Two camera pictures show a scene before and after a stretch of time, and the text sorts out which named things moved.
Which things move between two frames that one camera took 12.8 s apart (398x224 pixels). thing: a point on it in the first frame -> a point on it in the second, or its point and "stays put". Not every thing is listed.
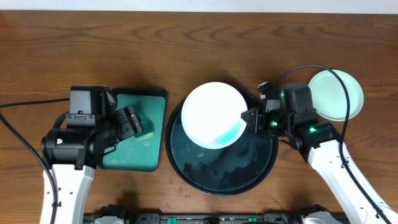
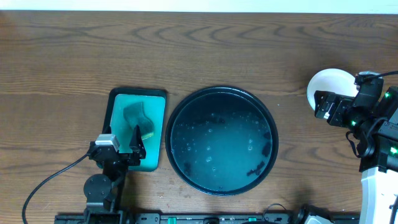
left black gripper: x=129 y=121 -> x=121 y=156
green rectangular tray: x=144 y=154 stays put
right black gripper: x=257 y=121 -> x=323 y=104
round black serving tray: x=225 y=171 stays put
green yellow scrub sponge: x=148 y=128 stays put
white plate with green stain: x=211 y=115 -> x=335 y=81
